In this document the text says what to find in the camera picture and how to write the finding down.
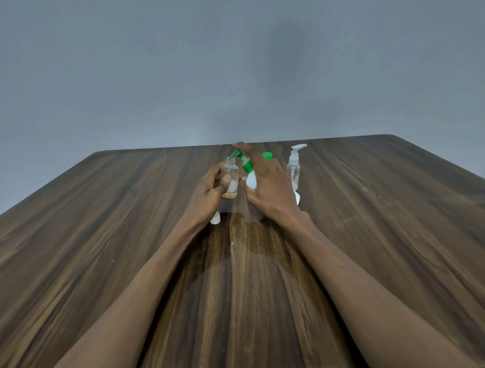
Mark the person's left forearm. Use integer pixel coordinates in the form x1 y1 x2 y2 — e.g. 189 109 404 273
53 218 207 368

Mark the small clear plastic bottle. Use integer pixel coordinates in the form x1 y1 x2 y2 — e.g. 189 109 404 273
221 156 240 199

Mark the person's left hand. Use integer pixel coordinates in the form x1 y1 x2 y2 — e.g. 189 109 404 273
184 162 246 230

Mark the person's right forearm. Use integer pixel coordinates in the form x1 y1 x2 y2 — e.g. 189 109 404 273
282 214 479 368

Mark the white bottle with green pump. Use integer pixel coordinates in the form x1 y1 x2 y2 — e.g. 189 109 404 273
229 149 258 190

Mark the person's right hand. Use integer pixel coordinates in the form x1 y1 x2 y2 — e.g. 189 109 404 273
232 142 310 233

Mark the clear bottle with white pump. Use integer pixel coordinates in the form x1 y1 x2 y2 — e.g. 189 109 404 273
286 144 308 191

